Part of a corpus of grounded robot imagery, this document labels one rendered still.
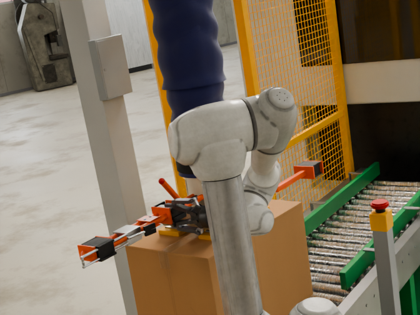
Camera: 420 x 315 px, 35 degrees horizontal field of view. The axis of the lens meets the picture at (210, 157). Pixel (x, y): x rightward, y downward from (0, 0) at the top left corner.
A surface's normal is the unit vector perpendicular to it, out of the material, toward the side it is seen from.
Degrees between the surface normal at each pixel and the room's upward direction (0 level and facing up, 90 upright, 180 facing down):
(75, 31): 90
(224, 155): 92
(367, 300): 90
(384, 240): 90
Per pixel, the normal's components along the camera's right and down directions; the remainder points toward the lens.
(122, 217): -0.56, 0.29
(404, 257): 0.81, 0.01
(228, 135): 0.28, 0.19
